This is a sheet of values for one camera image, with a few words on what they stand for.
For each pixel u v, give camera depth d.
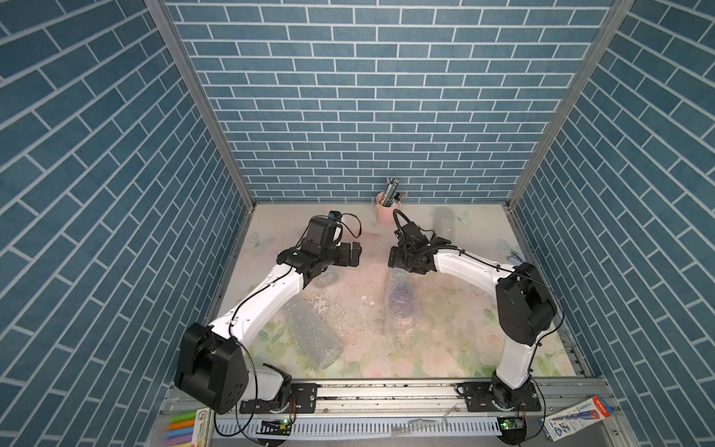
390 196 1.08
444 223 1.07
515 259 1.02
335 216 0.72
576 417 0.71
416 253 0.69
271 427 0.72
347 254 0.73
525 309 0.49
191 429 0.68
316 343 0.76
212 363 0.40
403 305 0.81
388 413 0.72
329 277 0.92
